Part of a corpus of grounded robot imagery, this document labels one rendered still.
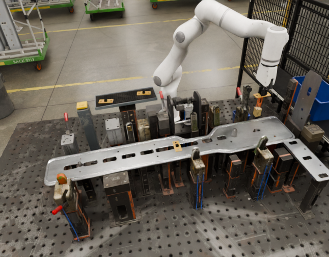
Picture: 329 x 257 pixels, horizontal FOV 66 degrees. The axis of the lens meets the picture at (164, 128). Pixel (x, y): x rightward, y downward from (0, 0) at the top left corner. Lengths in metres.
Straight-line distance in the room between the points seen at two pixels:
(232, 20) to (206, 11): 0.14
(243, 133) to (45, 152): 1.40
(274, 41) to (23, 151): 1.80
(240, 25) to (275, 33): 0.16
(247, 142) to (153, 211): 0.66
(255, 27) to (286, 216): 1.00
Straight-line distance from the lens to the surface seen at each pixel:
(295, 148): 1.54
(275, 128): 1.64
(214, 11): 1.35
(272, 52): 1.28
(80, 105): 1.59
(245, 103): 1.62
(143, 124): 1.46
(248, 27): 1.31
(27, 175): 1.96
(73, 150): 1.53
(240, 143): 1.48
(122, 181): 1.25
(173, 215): 1.51
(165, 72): 1.65
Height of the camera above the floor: 1.98
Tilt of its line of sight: 39 degrees down
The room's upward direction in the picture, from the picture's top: 4 degrees counter-clockwise
